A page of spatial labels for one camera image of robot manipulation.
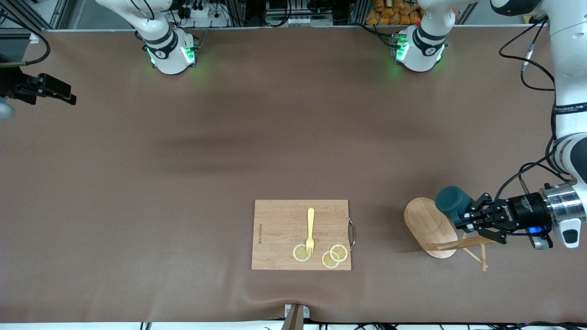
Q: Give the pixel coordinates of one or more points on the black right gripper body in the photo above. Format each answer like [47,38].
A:
[14,85]

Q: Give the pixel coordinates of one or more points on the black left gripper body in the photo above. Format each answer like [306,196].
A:
[524,211]

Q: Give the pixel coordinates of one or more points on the teal cup yellow inside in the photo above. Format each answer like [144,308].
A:
[451,199]

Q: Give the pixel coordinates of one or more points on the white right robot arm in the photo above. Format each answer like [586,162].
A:
[172,57]

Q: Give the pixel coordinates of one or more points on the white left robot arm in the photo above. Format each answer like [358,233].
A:
[568,55]

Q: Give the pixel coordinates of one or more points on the wooden mug tree rack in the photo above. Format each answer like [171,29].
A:
[426,224]

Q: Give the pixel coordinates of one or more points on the lemon slice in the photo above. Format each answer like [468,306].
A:
[328,262]
[339,252]
[299,253]

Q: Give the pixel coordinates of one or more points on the large white power strip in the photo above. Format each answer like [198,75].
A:
[202,13]

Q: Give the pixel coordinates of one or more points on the wooden cutting board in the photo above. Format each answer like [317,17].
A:
[279,229]

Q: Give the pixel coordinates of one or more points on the orange snack bag pile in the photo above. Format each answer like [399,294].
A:
[390,16]

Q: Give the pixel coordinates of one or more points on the slim white power strip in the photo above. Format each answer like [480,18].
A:
[307,20]

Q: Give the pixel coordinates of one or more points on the aluminium frame profile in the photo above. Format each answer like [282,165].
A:
[57,13]

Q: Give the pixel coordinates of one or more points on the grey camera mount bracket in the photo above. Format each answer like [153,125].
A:
[296,318]

